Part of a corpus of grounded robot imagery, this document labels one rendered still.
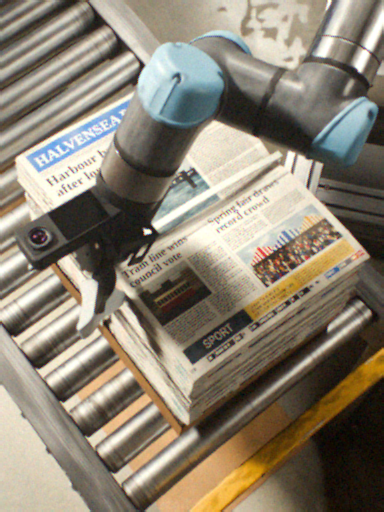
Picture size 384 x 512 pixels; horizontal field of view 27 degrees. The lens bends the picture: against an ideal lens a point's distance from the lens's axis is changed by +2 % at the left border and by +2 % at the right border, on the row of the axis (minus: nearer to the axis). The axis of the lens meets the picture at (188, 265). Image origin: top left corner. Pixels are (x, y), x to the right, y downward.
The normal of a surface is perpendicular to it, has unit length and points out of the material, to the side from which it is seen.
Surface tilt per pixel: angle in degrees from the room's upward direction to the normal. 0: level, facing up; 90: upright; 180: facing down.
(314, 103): 16
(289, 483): 0
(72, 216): 4
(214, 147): 10
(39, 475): 0
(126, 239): 35
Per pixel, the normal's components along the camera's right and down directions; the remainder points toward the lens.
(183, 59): 0.43, -0.65
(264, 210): 0.08, -0.49
